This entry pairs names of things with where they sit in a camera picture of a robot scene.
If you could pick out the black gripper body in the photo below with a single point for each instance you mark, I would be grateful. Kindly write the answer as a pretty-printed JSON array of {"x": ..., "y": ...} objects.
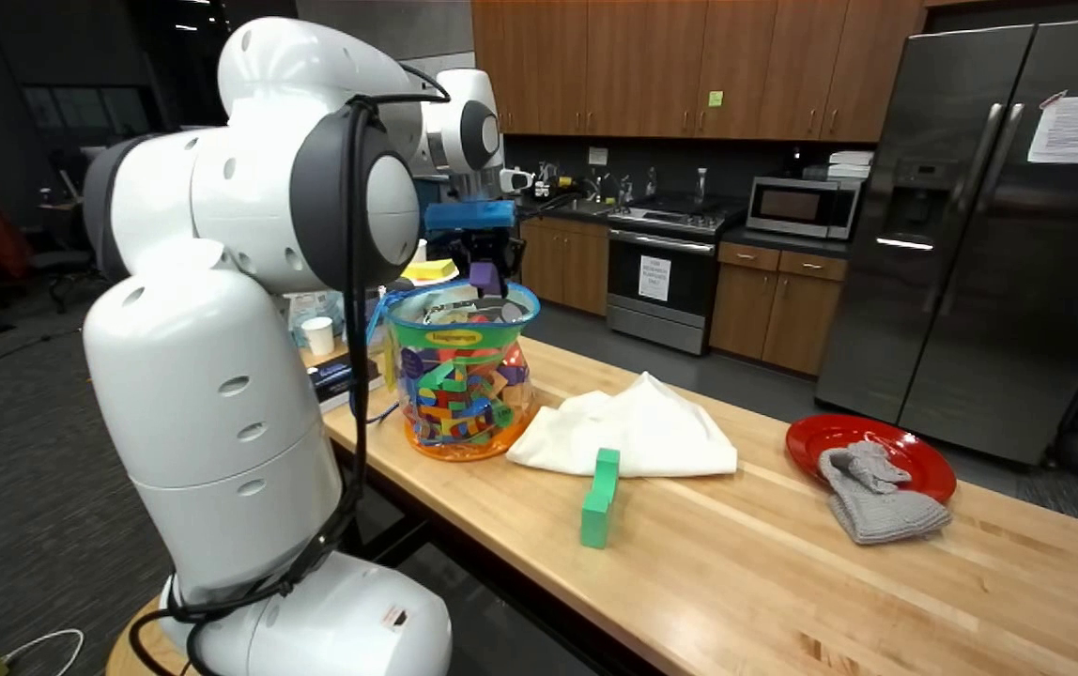
[{"x": 497, "y": 246}]

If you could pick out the purple foam block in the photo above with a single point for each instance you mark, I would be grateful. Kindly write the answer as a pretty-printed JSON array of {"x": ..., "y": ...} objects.
[{"x": 486, "y": 278}]

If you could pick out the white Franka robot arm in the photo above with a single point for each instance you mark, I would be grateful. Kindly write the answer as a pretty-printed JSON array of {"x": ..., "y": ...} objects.
[{"x": 213, "y": 414}]

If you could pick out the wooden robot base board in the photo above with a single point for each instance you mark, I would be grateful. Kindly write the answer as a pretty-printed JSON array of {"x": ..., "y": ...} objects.
[{"x": 124, "y": 660}]

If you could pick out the green foam block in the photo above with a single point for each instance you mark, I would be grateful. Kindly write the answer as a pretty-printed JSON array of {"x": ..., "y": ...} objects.
[{"x": 602, "y": 499}]

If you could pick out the narrow wooden base cabinet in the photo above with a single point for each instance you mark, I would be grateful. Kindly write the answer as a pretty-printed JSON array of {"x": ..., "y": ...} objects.
[{"x": 566, "y": 265}]

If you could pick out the clear jar of toys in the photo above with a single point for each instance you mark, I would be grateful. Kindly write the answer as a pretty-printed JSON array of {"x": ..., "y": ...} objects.
[{"x": 463, "y": 399}]

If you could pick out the white oven towel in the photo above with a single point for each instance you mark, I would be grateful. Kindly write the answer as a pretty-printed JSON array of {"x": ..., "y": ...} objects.
[{"x": 656, "y": 278}]

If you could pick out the stainless steel oven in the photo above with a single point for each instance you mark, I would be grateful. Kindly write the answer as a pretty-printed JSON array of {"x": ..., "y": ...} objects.
[{"x": 671, "y": 285}]

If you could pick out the white paper cup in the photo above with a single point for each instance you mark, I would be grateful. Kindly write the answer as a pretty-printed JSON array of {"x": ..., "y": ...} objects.
[{"x": 315, "y": 336}]

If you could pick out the black flat device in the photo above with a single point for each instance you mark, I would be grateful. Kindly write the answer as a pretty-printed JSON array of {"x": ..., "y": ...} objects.
[{"x": 330, "y": 382}]

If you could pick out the white cloth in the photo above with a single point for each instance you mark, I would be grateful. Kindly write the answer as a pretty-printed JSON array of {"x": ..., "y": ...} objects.
[{"x": 636, "y": 435}]

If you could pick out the clear countertop bottle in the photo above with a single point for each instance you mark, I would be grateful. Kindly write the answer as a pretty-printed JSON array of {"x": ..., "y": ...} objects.
[{"x": 699, "y": 190}]

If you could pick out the green cabinet sticker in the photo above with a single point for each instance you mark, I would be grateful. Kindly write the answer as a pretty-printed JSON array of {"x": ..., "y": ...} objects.
[{"x": 716, "y": 98}]

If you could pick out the wide wooden base cabinet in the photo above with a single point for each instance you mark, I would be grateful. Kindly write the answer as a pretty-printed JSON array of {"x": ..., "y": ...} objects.
[{"x": 775, "y": 305}]

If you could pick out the silver microwave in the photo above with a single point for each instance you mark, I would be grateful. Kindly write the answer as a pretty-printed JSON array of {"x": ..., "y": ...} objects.
[{"x": 801, "y": 210}]

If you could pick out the stack of white items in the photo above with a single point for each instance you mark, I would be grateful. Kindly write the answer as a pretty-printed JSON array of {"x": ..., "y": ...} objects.
[{"x": 851, "y": 163}]

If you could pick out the grey cloth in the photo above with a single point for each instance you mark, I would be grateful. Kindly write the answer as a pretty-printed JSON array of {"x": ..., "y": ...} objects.
[{"x": 875, "y": 503}]

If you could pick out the red plate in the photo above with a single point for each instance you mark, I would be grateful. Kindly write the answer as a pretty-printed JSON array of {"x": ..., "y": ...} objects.
[{"x": 913, "y": 454}]

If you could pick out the stainless steel refrigerator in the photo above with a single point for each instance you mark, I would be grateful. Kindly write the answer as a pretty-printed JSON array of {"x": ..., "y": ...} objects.
[{"x": 975, "y": 312}]

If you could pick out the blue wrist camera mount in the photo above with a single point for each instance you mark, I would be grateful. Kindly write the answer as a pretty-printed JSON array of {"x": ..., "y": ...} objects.
[{"x": 467, "y": 221}]

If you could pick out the white wall outlet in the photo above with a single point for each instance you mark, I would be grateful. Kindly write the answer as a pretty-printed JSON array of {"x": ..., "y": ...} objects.
[{"x": 600, "y": 160}]

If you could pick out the wooden wall cabinets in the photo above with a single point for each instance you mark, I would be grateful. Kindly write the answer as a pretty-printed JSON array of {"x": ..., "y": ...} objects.
[{"x": 687, "y": 69}]

